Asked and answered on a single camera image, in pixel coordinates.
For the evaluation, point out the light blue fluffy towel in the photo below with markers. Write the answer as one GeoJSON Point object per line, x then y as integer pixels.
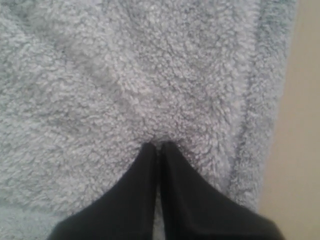
{"type": "Point", "coordinates": [83, 83]}

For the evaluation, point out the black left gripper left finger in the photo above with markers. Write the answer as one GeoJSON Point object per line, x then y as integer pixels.
{"type": "Point", "coordinates": [125, 212]}

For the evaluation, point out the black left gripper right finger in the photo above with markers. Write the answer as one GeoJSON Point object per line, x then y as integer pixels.
{"type": "Point", "coordinates": [194, 210]}

